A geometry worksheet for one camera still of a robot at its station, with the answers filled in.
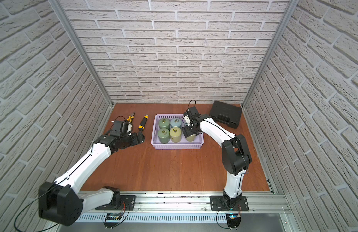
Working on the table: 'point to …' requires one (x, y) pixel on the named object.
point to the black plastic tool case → (231, 114)
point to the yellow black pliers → (129, 119)
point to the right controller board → (233, 220)
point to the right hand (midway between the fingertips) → (192, 130)
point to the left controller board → (111, 219)
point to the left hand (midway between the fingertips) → (140, 136)
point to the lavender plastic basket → (184, 144)
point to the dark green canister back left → (164, 123)
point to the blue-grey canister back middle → (175, 122)
